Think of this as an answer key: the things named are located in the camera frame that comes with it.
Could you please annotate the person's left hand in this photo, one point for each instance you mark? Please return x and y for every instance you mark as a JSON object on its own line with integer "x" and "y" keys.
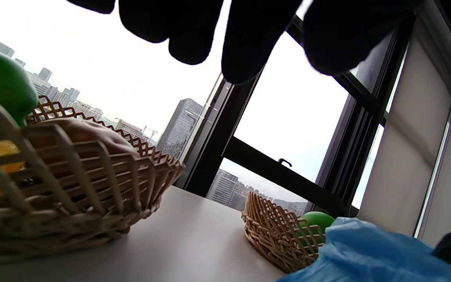
{"x": 249, "y": 35}

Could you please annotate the brown bread loaf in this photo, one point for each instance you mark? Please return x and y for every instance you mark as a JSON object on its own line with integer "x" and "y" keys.
{"x": 92, "y": 133}

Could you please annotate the small green ball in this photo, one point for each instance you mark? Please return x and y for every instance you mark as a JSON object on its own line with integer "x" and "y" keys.
{"x": 317, "y": 220}

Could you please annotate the white roller blind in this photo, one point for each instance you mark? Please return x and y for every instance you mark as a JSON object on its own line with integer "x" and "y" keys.
{"x": 405, "y": 156}

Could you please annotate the small wicker basket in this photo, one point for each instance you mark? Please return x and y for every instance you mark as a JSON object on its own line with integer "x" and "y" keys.
{"x": 270, "y": 235}

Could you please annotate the large wicker basket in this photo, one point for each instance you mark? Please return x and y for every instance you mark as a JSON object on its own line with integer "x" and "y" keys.
{"x": 92, "y": 184}

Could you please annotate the blue plastic bag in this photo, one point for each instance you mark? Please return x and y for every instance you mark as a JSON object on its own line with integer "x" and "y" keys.
{"x": 366, "y": 254}

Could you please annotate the black window frame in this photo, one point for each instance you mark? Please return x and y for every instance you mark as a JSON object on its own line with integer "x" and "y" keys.
{"x": 272, "y": 168}

